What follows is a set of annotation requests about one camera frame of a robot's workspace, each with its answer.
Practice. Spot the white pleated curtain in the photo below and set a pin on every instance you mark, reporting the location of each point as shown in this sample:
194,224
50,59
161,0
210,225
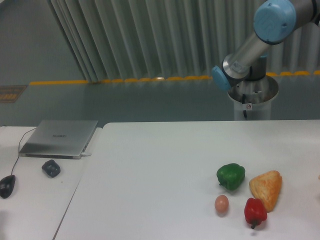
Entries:
138,39

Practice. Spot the small black case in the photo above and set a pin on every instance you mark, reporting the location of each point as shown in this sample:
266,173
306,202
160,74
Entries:
51,168

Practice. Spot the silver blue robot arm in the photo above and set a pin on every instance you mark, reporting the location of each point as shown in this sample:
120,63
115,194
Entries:
273,22

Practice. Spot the silver closed laptop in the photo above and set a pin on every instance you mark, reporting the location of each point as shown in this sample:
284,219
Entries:
59,139

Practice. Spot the orange toy bread wedge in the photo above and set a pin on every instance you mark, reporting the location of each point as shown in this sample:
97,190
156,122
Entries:
267,187

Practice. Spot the red bell pepper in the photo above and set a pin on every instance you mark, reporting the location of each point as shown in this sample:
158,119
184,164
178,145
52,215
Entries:
254,212

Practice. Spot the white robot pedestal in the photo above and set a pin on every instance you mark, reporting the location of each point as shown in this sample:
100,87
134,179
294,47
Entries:
252,100

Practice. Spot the black computer mouse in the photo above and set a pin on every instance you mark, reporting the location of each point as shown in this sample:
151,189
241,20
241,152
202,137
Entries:
7,185

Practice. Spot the brown egg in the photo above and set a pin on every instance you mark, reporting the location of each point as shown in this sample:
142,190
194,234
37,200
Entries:
221,204

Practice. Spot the white laptop plug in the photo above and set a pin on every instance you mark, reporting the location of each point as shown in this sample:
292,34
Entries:
84,154

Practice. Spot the green bell pepper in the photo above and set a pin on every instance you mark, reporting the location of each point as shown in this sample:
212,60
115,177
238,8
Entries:
231,176

